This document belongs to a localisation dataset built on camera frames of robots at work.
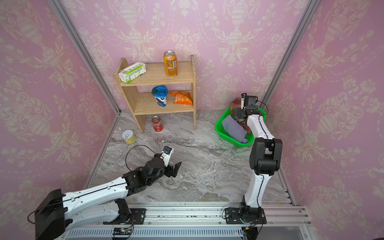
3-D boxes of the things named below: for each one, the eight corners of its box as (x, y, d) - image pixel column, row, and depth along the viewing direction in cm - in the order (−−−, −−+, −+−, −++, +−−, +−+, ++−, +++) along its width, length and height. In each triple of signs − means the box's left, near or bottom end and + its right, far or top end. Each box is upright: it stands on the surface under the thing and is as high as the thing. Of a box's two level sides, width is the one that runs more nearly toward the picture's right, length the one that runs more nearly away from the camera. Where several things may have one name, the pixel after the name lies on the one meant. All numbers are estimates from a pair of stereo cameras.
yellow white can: (123, 143, 104) (119, 139, 100) (126, 134, 109) (123, 129, 105) (134, 143, 104) (131, 139, 100) (137, 134, 109) (134, 129, 105)
